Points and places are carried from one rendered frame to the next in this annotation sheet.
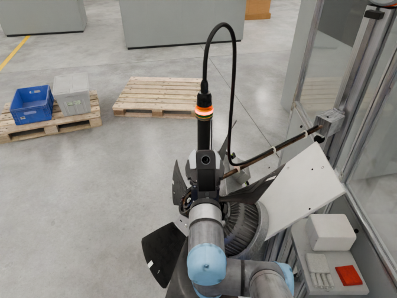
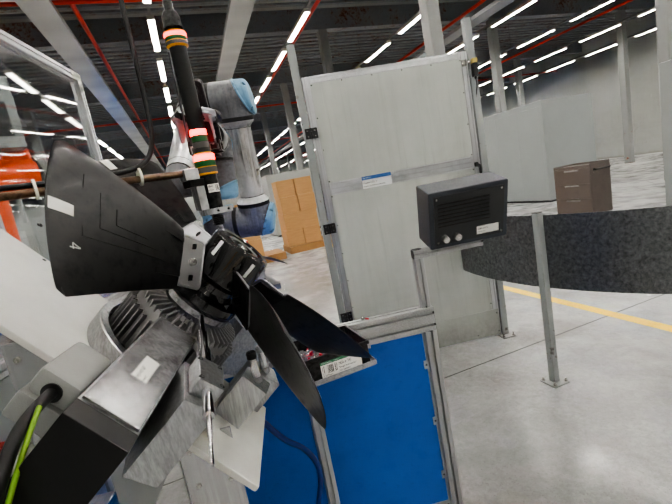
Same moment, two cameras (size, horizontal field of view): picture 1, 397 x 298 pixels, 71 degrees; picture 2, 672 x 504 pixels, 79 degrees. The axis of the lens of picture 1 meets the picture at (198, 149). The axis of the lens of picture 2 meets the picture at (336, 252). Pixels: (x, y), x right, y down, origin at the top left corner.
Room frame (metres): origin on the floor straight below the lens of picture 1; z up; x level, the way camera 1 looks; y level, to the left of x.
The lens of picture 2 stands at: (1.49, 0.14, 1.31)
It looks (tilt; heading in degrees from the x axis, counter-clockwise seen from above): 9 degrees down; 175
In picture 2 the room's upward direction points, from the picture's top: 11 degrees counter-clockwise
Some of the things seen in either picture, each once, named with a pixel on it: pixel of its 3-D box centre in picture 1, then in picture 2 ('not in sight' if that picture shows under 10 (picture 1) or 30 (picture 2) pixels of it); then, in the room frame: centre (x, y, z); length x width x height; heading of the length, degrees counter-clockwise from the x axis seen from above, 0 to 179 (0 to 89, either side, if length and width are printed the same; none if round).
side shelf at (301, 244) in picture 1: (322, 252); not in sight; (0.70, -0.56, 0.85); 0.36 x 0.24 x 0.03; 0
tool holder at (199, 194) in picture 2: not in sight; (207, 191); (0.60, -0.02, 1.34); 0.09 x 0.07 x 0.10; 125
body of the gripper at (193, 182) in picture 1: (205, 194); (205, 136); (0.48, -0.02, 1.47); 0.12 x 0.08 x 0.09; 0
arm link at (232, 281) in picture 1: (215, 275); (216, 180); (0.32, -0.04, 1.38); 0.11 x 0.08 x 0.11; 84
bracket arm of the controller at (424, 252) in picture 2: not in sight; (446, 247); (0.23, 0.62, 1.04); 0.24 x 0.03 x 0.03; 90
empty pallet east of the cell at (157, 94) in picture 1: (163, 96); not in sight; (3.73, 0.52, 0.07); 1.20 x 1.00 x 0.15; 87
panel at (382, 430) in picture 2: not in sight; (321, 448); (0.23, 0.09, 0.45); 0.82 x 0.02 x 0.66; 90
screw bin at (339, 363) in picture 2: not in sight; (324, 354); (0.40, 0.15, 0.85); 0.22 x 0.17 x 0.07; 104
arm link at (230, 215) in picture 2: not in sight; (221, 223); (-0.05, -0.11, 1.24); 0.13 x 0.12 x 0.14; 84
